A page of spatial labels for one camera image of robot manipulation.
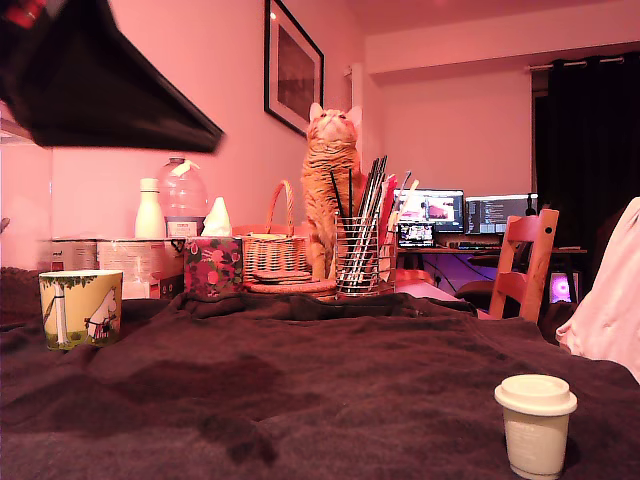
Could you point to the cream white coffee capsule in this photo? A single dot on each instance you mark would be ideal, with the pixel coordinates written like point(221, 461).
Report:
point(535, 430)

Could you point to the white insulated bottle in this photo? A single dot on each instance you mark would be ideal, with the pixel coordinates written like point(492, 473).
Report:
point(149, 215)

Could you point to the large clear water bottle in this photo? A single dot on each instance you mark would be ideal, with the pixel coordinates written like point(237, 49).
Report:
point(182, 195)

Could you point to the small printed cardboard box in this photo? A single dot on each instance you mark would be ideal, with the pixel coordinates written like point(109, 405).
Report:
point(67, 255)

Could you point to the white tissue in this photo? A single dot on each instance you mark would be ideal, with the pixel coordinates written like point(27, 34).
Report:
point(217, 220)

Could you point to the large printed cardboard box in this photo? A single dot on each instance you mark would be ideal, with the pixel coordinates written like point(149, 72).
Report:
point(137, 265)

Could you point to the floral tissue box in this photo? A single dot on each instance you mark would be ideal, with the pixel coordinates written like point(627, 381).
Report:
point(212, 267)

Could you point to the yellow illustrated cartoon mug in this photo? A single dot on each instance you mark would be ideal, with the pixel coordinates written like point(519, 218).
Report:
point(80, 310)

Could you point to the orange tabby cat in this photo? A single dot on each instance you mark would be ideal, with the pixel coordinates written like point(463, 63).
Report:
point(325, 200)

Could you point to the black straw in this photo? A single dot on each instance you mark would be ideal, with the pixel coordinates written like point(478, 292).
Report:
point(337, 189)
point(351, 190)

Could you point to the stack of cork coasters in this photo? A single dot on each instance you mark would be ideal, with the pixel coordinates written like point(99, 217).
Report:
point(292, 288)

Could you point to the dark chopstick set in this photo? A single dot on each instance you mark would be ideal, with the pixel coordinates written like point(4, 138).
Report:
point(375, 175)

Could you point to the red flat utensil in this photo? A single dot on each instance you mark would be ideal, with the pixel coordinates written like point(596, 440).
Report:
point(388, 200)

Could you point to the dark fleece table cloth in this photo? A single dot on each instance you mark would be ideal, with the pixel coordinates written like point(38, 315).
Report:
point(250, 400)

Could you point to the small laptop screen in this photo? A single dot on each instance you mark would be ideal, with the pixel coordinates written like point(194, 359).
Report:
point(416, 235)

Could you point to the monitor showing video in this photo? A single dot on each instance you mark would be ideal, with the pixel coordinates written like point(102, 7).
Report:
point(432, 207)

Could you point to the monitor showing code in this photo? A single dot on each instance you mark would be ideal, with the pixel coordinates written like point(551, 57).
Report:
point(497, 215)

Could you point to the wooden chair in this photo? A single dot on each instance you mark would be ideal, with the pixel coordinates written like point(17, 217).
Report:
point(522, 282)

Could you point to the curtain rod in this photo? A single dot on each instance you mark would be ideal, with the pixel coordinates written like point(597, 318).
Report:
point(577, 62)

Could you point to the wooden desk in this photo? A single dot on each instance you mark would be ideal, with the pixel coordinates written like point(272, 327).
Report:
point(567, 250)

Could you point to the black curtain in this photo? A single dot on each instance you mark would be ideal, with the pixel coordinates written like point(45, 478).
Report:
point(592, 150)

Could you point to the computer case with glowing fan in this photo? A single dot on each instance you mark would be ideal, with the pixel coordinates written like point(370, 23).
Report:
point(562, 287)

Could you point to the pale pink hanging garment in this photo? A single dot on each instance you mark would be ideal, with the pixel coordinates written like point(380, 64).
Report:
point(612, 300)

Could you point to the black framed wall picture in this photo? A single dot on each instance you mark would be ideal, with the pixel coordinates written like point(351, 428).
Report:
point(295, 65)

